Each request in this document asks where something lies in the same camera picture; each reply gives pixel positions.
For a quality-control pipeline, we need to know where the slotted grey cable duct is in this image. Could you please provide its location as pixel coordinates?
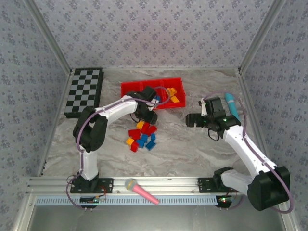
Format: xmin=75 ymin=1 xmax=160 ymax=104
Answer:
xmin=35 ymin=194 xmax=221 ymax=206

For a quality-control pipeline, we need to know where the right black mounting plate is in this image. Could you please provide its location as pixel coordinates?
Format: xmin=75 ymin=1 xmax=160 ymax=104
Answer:
xmin=197 ymin=177 xmax=243 ymax=193

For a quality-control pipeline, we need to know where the right thin black cable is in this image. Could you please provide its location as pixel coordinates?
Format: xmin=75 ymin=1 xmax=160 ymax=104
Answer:
xmin=207 ymin=128 xmax=221 ymax=142

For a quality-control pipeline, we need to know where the right aluminium table rail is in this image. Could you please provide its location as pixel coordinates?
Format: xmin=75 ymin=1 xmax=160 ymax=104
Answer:
xmin=237 ymin=69 xmax=275 ymax=175

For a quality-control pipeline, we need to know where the left aluminium frame post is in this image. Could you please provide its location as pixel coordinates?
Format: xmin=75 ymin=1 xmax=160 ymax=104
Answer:
xmin=24 ymin=0 xmax=74 ymax=74

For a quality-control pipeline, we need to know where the right aluminium frame post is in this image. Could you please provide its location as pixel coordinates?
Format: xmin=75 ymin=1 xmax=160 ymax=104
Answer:
xmin=238 ymin=0 xmax=287 ymax=74

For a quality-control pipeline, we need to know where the left aluminium table rail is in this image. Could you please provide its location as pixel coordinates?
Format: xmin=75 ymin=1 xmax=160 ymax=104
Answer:
xmin=36 ymin=69 xmax=74 ymax=178

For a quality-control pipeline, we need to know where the pink toy microphone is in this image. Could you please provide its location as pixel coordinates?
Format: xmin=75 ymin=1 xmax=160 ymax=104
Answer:
xmin=124 ymin=179 xmax=160 ymax=206

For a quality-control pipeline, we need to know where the right circuit board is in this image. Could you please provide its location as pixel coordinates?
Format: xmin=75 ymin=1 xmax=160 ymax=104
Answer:
xmin=216 ymin=195 xmax=235 ymax=207

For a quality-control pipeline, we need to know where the black grey chessboard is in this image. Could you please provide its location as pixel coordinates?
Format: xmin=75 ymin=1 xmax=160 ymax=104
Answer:
xmin=63 ymin=68 xmax=104 ymax=119

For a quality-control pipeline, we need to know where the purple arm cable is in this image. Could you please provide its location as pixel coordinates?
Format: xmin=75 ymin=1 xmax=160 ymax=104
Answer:
xmin=66 ymin=86 xmax=171 ymax=212
xmin=203 ymin=92 xmax=295 ymax=214

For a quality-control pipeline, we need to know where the black mounting plate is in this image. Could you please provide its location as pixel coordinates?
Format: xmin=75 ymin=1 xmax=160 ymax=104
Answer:
xmin=70 ymin=178 xmax=114 ymax=194
xmin=197 ymin=177 xmax=243 ymax=193

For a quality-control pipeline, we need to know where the circuit board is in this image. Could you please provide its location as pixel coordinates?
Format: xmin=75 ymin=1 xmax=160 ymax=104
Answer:
xmin=216 ymin=195 xmax=235 ymax=207
xmin=80 ymin=196 xmax=107 ymax=205

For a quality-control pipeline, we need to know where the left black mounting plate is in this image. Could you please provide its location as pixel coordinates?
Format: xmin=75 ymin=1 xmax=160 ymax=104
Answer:
xmin=70 ymin=178 xmax=114 ymax=194

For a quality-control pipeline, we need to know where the left circuit board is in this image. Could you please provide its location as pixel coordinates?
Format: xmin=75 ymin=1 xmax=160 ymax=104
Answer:
xmin=80 ymin=196 xmax=107 ymax=205

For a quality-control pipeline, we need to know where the blue toy microphone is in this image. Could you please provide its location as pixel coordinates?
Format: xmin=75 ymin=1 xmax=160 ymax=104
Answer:
xmin=224 ymin=92 xmax=241 ymax=121

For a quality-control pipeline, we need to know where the red plastic bin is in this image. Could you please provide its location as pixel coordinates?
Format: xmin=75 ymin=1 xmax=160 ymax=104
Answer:
xmin=162 ymin=77 xmax=187 ymax=109
xmin=141 ymin=79 xmax=167 ymax=111
xmin=120 ymin=81 xmax=145 ymax=114

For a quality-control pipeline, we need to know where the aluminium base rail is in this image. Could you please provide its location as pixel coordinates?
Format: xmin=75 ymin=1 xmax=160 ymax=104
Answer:
xmin=26 ymin=175 xmax=251 ymax=195

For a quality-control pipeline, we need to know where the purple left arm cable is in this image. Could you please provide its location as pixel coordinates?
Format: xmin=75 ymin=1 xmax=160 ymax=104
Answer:
xmin=66 ymin=86 xmax=171 ymax=212

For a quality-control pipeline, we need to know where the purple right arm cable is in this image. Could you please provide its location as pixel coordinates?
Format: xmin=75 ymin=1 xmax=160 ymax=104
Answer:
xmin=203 ymin=92 xmax=295 ymax=214

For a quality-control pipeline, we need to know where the aluminium frame post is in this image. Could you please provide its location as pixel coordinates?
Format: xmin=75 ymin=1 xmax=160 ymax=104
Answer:
xmin=24 ymin=0 xmax=74 ymax=74
xmin=238 ymin=0 xmax=287 ymax=74

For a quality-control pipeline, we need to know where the aluminium table rail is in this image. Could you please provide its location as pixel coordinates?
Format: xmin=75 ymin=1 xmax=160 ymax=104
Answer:
xmin=237 ymin=69 xmax=275 ymax=175
xmin=36 ymin=69 xmax=74 ymax=178

